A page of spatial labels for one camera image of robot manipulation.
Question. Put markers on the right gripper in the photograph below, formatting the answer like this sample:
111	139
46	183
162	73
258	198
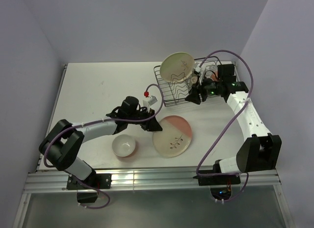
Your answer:
193	96

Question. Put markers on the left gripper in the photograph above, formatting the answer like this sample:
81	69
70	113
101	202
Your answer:
153	125

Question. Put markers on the small beige speckled cup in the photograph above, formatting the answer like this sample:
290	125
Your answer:
194	81

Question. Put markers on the pink and cream plate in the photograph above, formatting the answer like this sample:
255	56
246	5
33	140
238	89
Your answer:
175	137

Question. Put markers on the green and cream plate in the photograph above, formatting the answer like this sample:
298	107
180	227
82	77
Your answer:
177	67

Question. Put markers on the white bowl orange outside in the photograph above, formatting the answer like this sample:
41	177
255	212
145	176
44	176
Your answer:
123	145

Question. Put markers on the orange mug white inside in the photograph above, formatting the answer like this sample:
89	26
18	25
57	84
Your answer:
214	76

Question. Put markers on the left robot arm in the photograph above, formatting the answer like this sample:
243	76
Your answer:
61	146

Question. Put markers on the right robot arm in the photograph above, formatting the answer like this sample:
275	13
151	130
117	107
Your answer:
261	148

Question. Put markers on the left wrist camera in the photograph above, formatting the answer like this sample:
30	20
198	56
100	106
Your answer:
149	100

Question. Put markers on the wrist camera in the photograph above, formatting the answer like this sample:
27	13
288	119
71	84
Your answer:
149	100
199	72

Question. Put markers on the black wire dish rack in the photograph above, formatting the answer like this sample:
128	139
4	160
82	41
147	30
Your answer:
175	93

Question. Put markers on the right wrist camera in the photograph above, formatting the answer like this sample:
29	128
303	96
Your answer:
199	72

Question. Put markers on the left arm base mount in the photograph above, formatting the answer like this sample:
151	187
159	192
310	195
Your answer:
98	181

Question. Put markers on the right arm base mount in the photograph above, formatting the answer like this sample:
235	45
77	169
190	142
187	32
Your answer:
220	185

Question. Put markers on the aluminium frame rail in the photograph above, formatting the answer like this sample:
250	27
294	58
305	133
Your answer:
121	180

